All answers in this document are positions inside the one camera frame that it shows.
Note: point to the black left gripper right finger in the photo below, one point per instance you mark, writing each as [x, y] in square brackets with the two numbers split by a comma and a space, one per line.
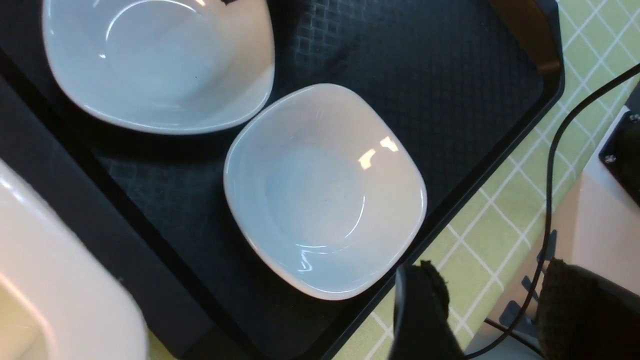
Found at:
[584, 316]

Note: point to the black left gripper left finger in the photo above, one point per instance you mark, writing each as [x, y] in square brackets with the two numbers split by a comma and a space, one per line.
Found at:
[420, 315]

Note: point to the white square dish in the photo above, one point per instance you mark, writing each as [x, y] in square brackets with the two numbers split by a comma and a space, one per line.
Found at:
[324, 192]
[170, 67]

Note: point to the beige noodle bowl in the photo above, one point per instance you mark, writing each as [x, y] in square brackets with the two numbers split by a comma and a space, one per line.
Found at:
[525, 30]

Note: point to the large white plastic tub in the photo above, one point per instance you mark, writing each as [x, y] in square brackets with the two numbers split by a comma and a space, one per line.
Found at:
[83, 312]

